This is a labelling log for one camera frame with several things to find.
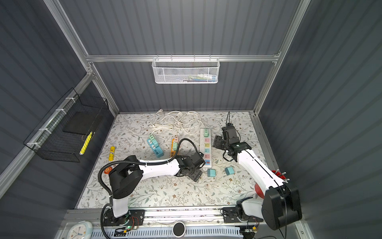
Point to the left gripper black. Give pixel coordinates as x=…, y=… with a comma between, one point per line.
x=197, y=175

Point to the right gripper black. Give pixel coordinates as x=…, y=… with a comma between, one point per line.
x=217, y=142

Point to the orange power strip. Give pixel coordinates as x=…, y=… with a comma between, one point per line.
x=172, y=152

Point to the white power strip pastel sockets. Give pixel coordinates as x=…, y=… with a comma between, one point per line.
x=205, y=147

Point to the blue power strip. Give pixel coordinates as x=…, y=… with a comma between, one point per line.
x=157, y=150

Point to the teal plug adapter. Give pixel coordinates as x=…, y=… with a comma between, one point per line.
x=155, y=142
x=211, y=172
x=229, y=170

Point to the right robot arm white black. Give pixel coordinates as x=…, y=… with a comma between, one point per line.
x=281, y=203

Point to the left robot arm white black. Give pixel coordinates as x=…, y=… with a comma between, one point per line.
x=120, y=178

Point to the floral table mat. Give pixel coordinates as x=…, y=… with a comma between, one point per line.
x=129, y=134

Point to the red pen cup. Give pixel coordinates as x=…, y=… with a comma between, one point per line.
x=279, y=174

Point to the black round speaker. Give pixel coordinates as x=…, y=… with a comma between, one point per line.
x=179, y=229

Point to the yellow tube on mat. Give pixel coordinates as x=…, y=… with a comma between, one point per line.
x=111, y=153

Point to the red round badge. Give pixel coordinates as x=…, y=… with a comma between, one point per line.
x=108, y=170

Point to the yellow marker in basket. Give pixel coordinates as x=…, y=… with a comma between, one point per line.
x=86, y=143

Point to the white clock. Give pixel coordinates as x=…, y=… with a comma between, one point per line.
x=81, y=230

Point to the white wire basket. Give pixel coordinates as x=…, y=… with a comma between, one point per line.
x=186, y=72

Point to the black wire basket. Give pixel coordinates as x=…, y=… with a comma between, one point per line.
x=63, y=134

